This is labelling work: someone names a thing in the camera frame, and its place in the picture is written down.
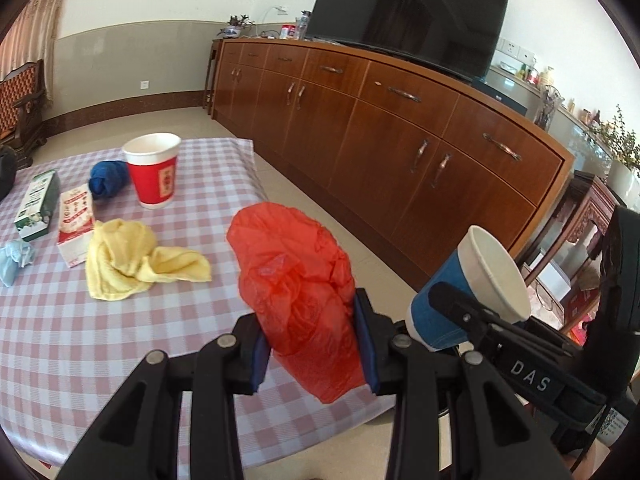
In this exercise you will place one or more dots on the blue paper cup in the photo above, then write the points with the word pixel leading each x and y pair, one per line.
pixel 492 275

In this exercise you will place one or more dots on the red white box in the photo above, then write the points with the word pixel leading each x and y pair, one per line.
pixel 75 225

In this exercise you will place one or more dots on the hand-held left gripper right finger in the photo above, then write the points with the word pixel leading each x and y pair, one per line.
pixel 365 345

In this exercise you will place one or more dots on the red paper cup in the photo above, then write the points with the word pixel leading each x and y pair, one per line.
pixel 152 180

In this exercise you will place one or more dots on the blue cloth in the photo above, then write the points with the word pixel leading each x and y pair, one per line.
pixel 107 180

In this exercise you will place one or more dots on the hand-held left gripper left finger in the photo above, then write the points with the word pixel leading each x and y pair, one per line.
pixel 259 355

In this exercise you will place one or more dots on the red lid jar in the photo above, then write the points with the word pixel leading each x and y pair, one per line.
pixel 285 31

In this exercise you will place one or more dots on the beige curtain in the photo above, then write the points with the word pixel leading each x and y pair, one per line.
pixel 30 25

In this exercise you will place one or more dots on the clear spray bottle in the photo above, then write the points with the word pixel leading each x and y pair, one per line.
pixel 301 27

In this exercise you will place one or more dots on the red plastic bag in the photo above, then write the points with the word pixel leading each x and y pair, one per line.
pixel 295 285

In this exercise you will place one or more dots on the glass vase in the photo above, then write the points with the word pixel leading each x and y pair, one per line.
pixel 547 107

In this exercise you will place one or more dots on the green white carton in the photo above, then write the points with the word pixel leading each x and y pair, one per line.
pixel 37 205

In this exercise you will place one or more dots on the black set-top box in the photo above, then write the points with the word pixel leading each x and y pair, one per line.
pixel 500 95

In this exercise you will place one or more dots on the wooden sideboard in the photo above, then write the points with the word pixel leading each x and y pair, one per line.
pixel 375 150

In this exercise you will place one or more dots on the yellow cloth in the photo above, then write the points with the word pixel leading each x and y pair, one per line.
pixel 120 255

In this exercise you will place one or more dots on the small potted plant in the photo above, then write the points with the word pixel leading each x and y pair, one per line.
pixel 235 27

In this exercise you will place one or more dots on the large leafy plant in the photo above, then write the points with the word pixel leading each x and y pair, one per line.
pixel 622 145

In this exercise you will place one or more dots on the checked tablecloth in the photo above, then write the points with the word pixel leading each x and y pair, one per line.
pixel 100 350

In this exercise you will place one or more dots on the black television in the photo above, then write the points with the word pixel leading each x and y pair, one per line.
pixel 410 5

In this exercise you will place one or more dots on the black iron teapot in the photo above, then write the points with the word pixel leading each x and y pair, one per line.
pixel 6 175

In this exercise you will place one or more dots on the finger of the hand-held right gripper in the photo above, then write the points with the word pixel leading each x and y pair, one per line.
pixel 452 302

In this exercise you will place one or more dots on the wooden bench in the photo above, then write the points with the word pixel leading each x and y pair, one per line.
pixel 22 105

